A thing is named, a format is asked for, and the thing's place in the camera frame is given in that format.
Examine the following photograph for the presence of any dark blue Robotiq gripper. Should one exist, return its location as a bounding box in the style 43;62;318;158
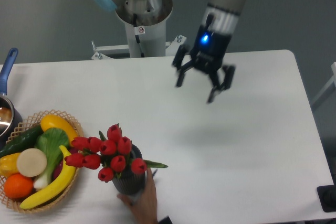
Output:
172;25;236;103

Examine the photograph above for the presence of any red tulip bouquet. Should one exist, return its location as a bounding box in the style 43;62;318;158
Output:
64;124;168;183

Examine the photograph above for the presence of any dark grey ribbed vase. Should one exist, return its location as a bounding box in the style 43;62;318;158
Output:
110;145;145;195

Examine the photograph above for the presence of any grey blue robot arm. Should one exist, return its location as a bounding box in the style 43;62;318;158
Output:
94;0;246;102

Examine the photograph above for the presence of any person's hand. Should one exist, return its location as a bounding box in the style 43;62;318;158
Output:
117;168;159;224

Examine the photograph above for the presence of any yellow squash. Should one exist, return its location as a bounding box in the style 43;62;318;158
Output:
40;114;78;147

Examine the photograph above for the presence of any green bok choy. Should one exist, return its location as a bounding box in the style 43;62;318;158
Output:
34;127;69;191

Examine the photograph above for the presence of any yellow banana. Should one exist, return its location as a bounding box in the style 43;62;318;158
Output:
19;145;76;210

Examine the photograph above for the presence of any black box at edge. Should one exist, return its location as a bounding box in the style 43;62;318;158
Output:
317;185;335;212

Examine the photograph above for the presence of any purple red vegetable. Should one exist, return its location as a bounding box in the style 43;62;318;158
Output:
53;147;78;181

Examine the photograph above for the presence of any green cucumber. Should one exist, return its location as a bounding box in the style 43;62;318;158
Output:
1;124;43;158

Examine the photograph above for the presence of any beige round disc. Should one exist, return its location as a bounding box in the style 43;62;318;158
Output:
16;148;47;177

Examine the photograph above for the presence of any woven wicker basket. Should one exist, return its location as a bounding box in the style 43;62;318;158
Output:
1;109;83;214

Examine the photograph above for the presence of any yellow bell pepper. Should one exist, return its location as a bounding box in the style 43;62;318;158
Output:
1;153;20;177

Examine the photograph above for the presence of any orange fruit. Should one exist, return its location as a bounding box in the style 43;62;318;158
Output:
4;173;33;199

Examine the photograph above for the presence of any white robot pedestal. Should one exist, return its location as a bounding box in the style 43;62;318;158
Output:
92;0;186;60

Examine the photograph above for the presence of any white frame at right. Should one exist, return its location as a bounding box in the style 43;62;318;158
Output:
311;62;335;111

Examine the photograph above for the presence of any blue handled saucepan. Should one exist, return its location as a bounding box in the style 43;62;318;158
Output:
1;48;23;149

